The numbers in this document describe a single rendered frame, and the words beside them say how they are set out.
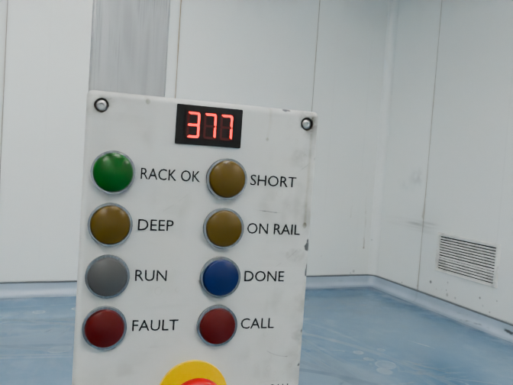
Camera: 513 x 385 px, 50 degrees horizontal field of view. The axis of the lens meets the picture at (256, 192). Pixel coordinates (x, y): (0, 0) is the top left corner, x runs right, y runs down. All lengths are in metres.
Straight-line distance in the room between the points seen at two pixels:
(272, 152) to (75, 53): 3.81
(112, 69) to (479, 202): 3.87
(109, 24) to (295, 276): 0.24
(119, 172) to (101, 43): 0.12
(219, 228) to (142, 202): 0.06
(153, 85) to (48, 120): 3.68
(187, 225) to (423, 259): 4.29
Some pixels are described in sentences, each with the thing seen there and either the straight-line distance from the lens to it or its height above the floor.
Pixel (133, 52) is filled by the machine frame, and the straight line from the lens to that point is 0.46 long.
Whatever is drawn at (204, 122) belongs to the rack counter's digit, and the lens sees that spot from 0.40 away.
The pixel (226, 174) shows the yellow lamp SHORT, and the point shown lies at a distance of 0.40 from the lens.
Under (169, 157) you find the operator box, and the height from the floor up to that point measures 1.03.
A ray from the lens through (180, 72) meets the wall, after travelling 4.31.
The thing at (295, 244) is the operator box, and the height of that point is 0.97.
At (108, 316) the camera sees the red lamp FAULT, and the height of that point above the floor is 0.92.
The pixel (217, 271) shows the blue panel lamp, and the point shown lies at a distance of 0.40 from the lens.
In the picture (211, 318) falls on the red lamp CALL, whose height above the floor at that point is 0.92.
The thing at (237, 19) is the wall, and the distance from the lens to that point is 4.54.
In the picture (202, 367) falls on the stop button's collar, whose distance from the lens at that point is 0.43.
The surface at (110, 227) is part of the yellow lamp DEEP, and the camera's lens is 0.39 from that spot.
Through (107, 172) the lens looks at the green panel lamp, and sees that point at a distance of 0.38.
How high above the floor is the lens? 1.03
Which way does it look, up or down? 3 degrees down
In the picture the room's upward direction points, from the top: 4 degrees clockwise
